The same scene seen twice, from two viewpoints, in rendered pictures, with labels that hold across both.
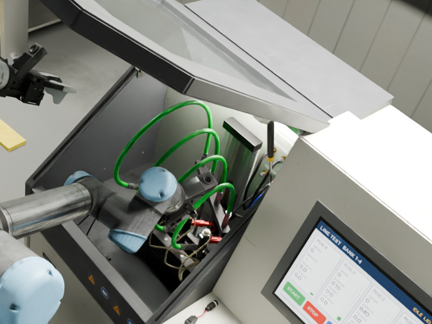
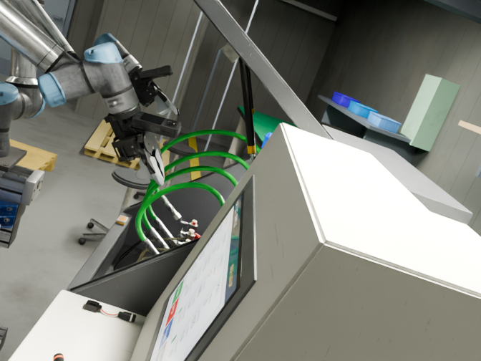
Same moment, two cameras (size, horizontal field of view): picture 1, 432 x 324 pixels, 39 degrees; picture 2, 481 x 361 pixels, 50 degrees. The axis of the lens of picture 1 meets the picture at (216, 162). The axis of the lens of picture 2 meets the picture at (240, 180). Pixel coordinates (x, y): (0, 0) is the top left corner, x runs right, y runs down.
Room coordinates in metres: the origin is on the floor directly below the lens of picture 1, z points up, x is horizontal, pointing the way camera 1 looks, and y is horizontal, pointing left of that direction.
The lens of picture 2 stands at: (0.48, -1.03, 1.70)
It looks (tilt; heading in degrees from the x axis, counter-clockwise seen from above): 15 degrees down; 50
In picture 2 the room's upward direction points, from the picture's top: 20 degrees clockwise
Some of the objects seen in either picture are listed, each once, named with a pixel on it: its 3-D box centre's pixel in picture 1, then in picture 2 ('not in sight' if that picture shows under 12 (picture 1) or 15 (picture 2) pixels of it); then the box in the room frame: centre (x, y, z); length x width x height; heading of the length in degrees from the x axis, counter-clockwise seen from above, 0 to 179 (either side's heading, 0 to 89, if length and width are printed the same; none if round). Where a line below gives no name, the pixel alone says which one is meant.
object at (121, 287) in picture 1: (87, 263); (98, 268); (1.19, 0.30, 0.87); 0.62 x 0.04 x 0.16; 54
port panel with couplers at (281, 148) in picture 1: (272, 180); not in sight; (1.45, -0.19, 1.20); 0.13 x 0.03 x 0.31; 54
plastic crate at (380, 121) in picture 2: not in sight; (383, 122); (4.14, 1.76, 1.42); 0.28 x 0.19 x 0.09; 62
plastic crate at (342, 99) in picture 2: not in sight; (345, 100); (4.64, 2.71, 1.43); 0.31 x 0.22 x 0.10; 62
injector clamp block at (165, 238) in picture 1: (170, 249); not in sight; (1.31, 0.06, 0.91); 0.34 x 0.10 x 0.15; 54
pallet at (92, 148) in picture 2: not in sight; (131, 147); (3.21, 4.22, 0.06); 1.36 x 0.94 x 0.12; 60
